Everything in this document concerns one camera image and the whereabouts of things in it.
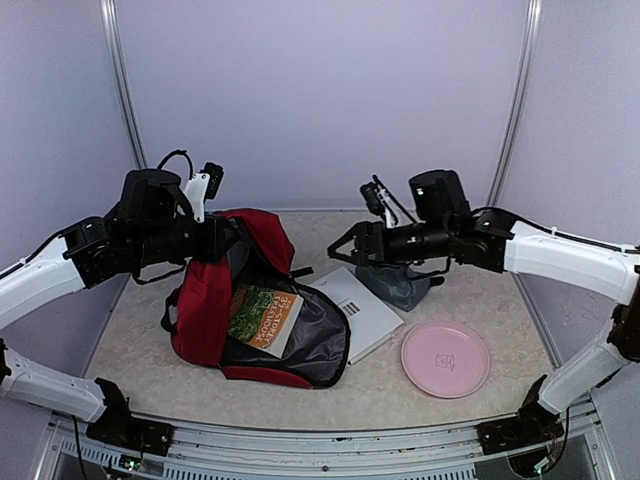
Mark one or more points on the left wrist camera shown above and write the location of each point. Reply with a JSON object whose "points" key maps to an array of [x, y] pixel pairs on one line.
{"points": [[202, 187]]}

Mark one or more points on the pink round plate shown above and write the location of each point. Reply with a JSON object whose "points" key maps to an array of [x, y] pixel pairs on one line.
{"points": [[445, 359]]}

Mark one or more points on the right metal corner post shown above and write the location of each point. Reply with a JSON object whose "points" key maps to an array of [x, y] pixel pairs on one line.
{"points": [[526, 60]]}

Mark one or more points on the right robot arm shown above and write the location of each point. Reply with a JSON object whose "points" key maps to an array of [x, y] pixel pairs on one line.
{"points": [[445, 226]]}

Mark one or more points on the grey fabric pouch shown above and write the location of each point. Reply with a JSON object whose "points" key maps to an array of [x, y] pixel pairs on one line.
{"points": [[402, 287]]}

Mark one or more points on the metal corner post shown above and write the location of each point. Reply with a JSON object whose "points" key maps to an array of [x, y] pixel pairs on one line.
{"points": [[116, 53], [526, 60]]}

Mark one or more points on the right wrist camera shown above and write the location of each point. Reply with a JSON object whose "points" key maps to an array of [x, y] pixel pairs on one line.
{"points": [[380, 202]]}

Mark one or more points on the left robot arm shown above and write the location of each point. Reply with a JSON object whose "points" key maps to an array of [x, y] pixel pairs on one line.
{"points": [[158, 219]]}

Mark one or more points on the left metal corner post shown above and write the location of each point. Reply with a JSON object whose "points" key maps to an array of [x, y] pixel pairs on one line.
{"points": [[116, 53]]}

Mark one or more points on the white large book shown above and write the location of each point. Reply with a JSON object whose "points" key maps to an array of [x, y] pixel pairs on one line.
{"points": [[372, 322]]}

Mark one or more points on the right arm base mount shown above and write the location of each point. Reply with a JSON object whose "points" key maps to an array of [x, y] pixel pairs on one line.
{"points": [[532, 424]]}

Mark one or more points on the orange treehouse book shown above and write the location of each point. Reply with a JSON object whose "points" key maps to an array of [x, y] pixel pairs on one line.
{"points": [[263, 318]]}

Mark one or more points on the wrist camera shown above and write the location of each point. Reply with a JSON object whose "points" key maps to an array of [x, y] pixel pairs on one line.
{"points": [[380, 202], [202, 187]]}

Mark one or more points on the red student backpack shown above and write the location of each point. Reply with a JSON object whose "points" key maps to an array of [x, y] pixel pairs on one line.
{"points": [[197, 313]]}

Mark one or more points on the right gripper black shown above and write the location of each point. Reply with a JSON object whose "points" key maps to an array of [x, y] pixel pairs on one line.
{"points": [[362, 232]]}

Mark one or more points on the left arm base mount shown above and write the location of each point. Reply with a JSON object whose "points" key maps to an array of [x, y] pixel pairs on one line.
{"points": [[117, 426]]}

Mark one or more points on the front metal rail frame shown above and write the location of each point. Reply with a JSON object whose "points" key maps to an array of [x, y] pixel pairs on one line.
{"points": [[451, 451]]}

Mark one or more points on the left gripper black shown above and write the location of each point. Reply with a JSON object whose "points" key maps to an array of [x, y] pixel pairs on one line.
{"points": [[215, 244]]}

